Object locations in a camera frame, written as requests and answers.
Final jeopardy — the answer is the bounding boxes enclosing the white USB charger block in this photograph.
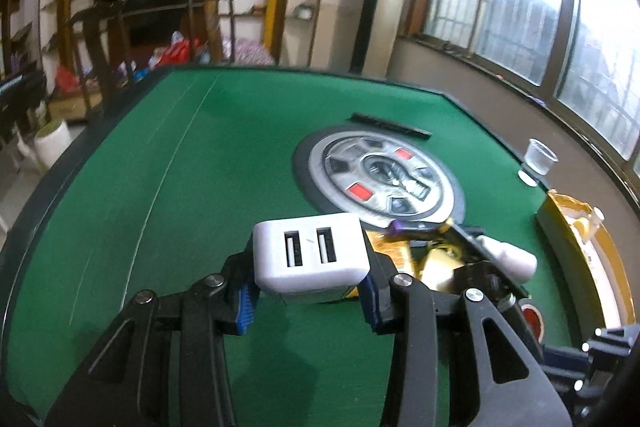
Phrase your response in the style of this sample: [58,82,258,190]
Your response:
[252,212,370,303]

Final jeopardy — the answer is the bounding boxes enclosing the purple capped black marker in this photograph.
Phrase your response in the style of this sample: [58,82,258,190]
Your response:
[385,219,456,239]

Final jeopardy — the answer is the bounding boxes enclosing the black electrical tape roll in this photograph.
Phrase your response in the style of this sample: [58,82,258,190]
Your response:
[518,299,544,343]

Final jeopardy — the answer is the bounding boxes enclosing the black plastic fan-shaped part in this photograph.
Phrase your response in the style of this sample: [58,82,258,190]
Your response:
[452,260,530,305]

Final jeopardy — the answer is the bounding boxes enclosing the small white pill bottle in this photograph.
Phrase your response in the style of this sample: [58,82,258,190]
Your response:
[582,207,604,243]

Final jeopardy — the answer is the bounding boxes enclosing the cream yellow plastic case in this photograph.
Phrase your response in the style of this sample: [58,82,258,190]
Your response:
[420,245,464,294]

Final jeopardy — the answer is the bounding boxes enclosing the crumpled yellow paper bag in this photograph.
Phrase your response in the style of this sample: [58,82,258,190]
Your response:
[366,229,482,293]

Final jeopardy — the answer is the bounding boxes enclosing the yellow taped white tray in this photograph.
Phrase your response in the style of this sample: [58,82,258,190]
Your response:
[536,190,637,338]

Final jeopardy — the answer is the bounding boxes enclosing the round mahjong table control panel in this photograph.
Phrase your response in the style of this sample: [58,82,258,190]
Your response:
[292,124,466,230]

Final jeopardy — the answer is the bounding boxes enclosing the white bottle red text label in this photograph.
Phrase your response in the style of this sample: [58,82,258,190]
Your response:
[477,235,538,285]

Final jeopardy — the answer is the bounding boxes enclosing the clear plastic water cup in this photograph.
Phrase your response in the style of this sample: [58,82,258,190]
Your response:
[518,138,559,187]

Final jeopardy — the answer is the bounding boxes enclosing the red plastic bag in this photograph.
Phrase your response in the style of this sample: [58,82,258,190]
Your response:
[155,39,200,67]

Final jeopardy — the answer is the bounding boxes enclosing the tall beige air conditioner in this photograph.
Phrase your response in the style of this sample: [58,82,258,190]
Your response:
[349,0,405,78]

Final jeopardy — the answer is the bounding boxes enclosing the wooden chair centre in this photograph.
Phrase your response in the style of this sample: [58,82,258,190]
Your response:
[184,0,236,64]

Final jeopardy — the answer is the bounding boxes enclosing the wooden chair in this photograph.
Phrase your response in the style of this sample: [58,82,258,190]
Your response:
[66,0,134,107]
[184,0,236,64]

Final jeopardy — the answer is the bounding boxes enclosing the wooden chair left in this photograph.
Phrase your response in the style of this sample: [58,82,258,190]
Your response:
[66,0,134,107]

